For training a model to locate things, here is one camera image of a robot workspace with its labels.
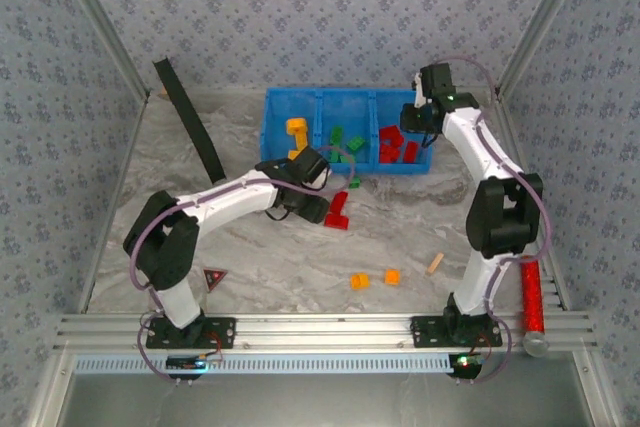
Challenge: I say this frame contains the blue three-compartment plastic bin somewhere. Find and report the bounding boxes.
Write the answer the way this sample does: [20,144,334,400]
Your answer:
[259,86,435,176]

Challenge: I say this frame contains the long black foam strip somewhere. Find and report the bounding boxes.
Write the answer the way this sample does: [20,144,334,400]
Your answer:
[152,57,227,184]

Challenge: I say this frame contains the triangular black red sticker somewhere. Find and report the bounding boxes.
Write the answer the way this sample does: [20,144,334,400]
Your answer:
[202,268,229,293]

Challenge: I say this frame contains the grey metal panel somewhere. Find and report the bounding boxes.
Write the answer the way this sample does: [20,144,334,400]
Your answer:
[59,371,596,427]

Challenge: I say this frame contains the left small circuit board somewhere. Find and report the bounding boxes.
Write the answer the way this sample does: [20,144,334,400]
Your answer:
[166,355,209,371]

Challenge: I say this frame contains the small circuit board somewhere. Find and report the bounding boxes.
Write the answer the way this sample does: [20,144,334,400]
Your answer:
[166,355,209,371]
[448,353,484,379]

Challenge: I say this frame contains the red glitter tube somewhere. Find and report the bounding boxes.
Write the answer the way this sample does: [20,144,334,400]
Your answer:
[519,255,550,359]

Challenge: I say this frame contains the right small circuit board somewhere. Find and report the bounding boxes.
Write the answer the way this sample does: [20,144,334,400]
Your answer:
[448,353,484,379]

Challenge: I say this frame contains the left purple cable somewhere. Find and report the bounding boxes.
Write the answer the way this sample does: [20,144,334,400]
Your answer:
[128,144,357,386]

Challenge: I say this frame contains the purple cable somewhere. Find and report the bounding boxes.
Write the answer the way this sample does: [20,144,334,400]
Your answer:
[442,55,554,384]
[128,144,357,386]

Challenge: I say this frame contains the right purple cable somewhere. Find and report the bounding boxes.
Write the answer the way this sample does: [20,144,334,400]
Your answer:
[442,55,554,384]

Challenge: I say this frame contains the aluminium side rail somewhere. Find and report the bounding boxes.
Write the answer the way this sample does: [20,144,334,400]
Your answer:
[491,94,571,316]

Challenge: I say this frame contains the aluminium corner post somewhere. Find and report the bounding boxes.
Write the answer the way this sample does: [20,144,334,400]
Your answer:
[49,0,152,101]
[493,0,597,101]

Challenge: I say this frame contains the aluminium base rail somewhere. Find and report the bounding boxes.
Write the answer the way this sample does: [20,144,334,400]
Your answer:
[53,313,599,352]

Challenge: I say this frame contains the slotted pale blue cable duct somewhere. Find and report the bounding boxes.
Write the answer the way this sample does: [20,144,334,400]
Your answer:
[72,352,457,376]

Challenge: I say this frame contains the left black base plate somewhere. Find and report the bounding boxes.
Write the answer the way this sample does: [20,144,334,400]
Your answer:
[145,316,237,350]

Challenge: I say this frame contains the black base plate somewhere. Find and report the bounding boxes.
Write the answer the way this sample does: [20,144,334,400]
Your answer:
[145,316,237,350]
[410,315,504,349]

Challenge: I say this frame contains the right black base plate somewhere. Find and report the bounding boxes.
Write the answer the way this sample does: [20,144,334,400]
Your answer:
[410,315,504,349]

